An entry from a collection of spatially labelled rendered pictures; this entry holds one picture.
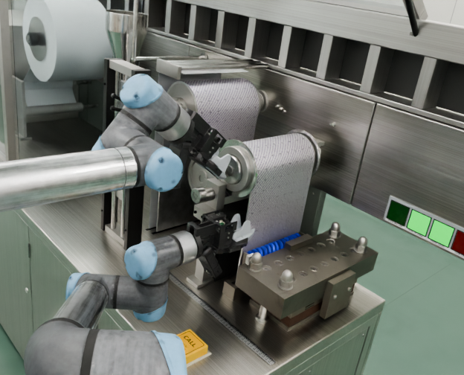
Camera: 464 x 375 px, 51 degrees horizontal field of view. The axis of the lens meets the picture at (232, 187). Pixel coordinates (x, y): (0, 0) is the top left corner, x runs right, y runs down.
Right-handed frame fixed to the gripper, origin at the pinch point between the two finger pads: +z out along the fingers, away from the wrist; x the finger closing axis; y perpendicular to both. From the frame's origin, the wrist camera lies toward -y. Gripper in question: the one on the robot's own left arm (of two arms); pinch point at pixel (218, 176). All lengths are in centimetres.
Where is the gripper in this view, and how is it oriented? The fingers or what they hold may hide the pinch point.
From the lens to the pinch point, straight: 121.7
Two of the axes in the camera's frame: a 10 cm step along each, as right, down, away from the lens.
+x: -6.6, -3.8, 6.4
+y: 5.7, -8.2, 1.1
